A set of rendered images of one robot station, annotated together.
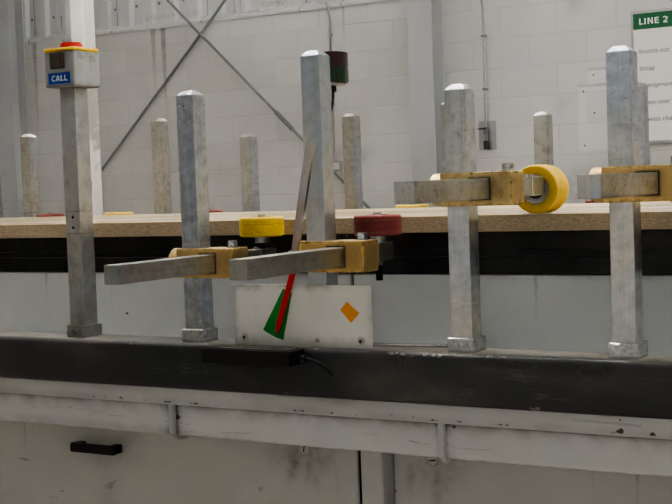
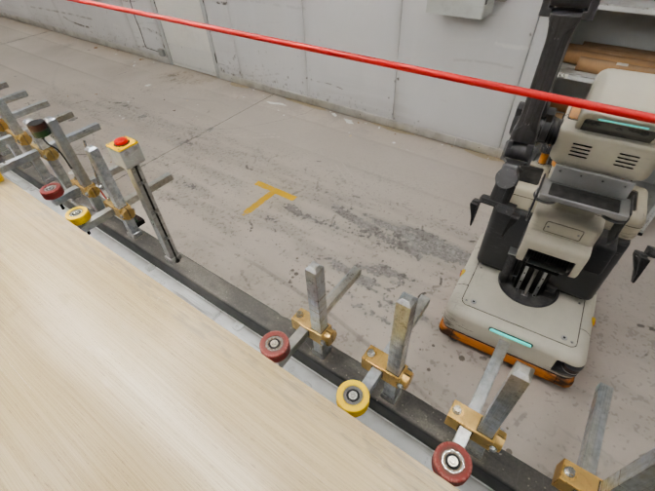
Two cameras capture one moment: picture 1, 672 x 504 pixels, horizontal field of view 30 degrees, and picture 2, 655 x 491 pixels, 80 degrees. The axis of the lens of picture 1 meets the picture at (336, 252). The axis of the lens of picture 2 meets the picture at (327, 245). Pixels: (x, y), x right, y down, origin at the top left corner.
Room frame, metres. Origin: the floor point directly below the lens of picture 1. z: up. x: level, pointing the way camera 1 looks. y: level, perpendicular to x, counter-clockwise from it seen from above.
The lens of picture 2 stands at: (3.29, 1.22, 1.81)
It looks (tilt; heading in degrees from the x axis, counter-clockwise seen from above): 44 degrees down; 187
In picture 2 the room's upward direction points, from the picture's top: 3 degrees counter-clockwise
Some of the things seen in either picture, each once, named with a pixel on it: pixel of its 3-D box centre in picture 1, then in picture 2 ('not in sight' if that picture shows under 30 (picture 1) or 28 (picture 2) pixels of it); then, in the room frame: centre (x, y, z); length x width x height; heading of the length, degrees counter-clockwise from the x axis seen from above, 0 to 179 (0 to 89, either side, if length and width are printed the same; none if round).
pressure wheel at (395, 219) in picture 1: (378, 246); (57, 198); (2.10, -0.07, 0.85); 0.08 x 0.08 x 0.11
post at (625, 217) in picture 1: (625, 217); (27, 146); (1.77, -0.41, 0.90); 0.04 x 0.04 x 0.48; 60
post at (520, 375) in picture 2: not in sight; (491, 420); (2.90, 1.53, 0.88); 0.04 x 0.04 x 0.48; 60
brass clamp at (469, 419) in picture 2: not in sight; (475, 427); (2.89, 1.52, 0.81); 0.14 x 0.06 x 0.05; 60
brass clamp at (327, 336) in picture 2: not in sight; (314, 327); (2.64, 1.08, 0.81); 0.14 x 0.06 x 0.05; 60
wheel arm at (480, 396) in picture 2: not in sight; (476, 405); (2.83, 1.53, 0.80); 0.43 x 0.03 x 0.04; 150
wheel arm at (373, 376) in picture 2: not in sight; (391, 351); (2.71, 1.31, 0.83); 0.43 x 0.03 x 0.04; 150
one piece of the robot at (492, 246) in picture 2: not in sight; (554, 228); (1.88, 2.09, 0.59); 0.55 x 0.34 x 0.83; 64
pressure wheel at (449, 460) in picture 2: not in sight; (448, 469); (3.01, 1.43, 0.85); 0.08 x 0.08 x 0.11
